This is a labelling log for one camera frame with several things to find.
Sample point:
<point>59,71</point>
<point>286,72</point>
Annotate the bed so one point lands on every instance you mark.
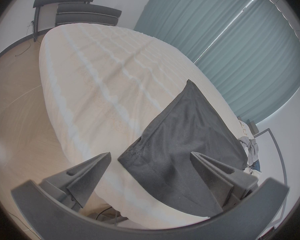
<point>95,89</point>

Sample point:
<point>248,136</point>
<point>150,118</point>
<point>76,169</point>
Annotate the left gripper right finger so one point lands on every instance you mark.
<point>225,184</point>

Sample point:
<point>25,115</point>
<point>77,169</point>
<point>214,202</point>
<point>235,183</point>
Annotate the grey bedside table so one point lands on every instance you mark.
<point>252,127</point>

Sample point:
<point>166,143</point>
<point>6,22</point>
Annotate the blue-green curtain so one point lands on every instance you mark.
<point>260,66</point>
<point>190,16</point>

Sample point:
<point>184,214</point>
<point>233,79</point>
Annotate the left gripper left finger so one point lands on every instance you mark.
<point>72,184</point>

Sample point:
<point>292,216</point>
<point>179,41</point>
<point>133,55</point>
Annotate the black chest of drawers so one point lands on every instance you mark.
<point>90,14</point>

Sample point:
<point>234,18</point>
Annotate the white printed pillow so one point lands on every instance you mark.
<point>245,129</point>

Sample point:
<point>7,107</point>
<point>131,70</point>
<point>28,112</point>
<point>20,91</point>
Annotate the pile of clothes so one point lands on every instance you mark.
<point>252,151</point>

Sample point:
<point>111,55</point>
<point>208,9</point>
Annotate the black T-shirt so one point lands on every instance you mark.
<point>185,134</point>

